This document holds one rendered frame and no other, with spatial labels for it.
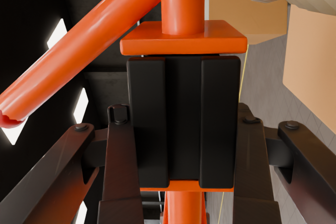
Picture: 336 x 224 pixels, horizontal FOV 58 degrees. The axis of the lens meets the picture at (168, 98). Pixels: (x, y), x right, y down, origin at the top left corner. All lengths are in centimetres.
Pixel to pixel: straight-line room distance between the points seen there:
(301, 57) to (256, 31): 109
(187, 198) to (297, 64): 23
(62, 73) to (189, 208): 11
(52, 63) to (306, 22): 26
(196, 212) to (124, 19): 12
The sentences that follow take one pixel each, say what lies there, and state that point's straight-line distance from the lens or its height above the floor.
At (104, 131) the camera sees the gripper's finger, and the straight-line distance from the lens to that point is 16.
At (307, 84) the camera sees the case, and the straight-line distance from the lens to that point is 35.
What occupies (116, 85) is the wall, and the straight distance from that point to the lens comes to 1123.
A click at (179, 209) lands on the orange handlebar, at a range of 19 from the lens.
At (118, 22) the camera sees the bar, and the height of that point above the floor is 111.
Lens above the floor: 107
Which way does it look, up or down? 3 degrees up
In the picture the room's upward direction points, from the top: 90 degrees counter-clockwise
